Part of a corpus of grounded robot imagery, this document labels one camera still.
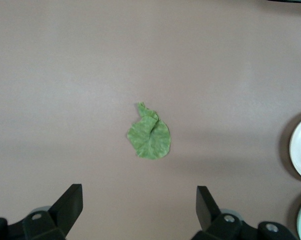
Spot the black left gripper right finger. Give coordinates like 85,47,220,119
189,185,299,240

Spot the green lettuce leaf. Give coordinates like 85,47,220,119
126,101,172,161

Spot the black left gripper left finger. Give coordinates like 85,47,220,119
0,183,84,240

